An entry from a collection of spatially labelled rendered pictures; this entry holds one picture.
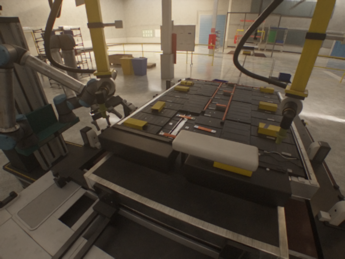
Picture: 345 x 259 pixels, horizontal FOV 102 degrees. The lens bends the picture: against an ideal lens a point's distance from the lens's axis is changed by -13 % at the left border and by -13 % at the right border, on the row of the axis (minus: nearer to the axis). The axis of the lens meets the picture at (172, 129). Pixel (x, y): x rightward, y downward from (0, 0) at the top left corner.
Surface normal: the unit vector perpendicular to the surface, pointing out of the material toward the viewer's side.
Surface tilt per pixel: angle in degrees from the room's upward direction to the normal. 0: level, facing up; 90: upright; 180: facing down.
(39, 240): 0
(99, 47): 90
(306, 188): 90
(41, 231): 0
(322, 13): 90
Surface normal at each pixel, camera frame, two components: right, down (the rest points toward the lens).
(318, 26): -0.62, 0.41
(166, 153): 0.00, -0.85
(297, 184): -0.41, 0.48
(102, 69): 0.18, 0.52
